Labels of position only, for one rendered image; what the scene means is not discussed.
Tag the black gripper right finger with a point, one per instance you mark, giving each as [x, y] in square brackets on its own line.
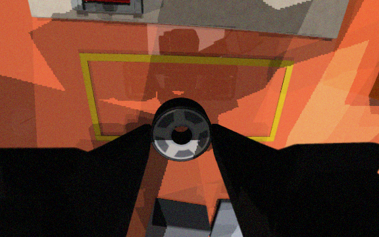
[262, 181]

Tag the black rectangular block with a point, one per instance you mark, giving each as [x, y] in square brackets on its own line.
[178, 219]

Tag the yellow rectangular outline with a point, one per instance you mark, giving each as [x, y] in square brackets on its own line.
[85, 57]

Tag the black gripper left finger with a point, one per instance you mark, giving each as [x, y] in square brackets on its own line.
[102, 184]

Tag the black tyre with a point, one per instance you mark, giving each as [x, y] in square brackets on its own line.
[181, 146]

